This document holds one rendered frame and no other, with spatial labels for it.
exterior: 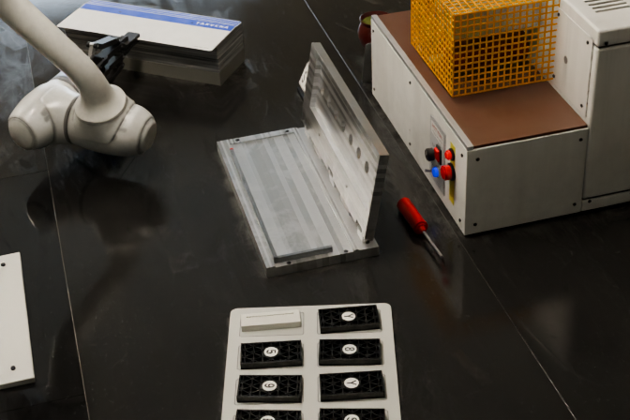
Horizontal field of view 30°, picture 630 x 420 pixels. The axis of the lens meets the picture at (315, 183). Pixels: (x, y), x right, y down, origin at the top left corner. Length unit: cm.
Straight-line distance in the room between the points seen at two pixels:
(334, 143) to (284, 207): 16
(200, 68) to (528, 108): 84
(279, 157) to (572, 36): 63
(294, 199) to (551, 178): 48
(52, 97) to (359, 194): 67
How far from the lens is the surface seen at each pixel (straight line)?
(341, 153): 222
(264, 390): 183
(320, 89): 234
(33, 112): 237
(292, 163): 233
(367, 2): 301
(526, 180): 213
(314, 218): 218
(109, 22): 278
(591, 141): 215
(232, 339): 194
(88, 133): 232
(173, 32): 269
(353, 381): 184
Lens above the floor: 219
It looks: 34 degrees down
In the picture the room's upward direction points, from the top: 3 degrees counter-clockwise
